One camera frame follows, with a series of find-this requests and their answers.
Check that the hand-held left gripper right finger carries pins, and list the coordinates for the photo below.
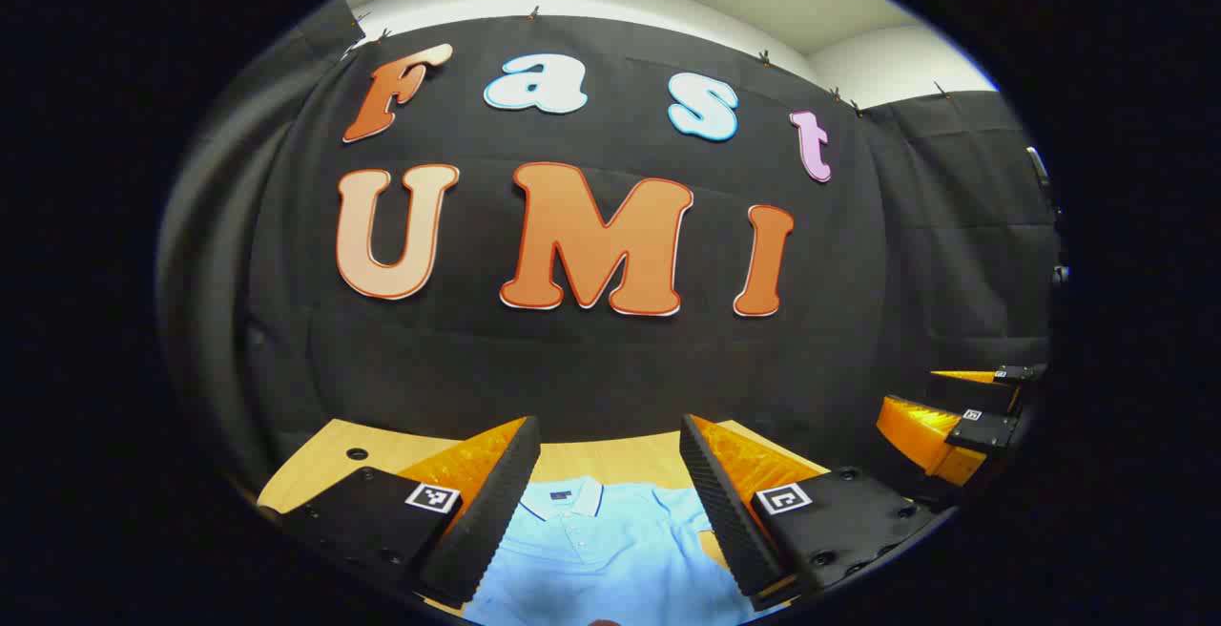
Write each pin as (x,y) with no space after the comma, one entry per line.
(725,511)

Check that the row of small cloth clips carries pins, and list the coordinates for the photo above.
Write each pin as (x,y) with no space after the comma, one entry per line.
(763,57)

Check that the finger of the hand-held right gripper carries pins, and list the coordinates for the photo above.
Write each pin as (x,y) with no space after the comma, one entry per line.
(973,395)
(987,433)

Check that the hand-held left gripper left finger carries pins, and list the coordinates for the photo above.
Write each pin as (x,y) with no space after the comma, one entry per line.
(496,511)

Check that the light blue T-shirt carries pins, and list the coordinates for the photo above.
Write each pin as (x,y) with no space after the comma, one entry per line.
(591,559)

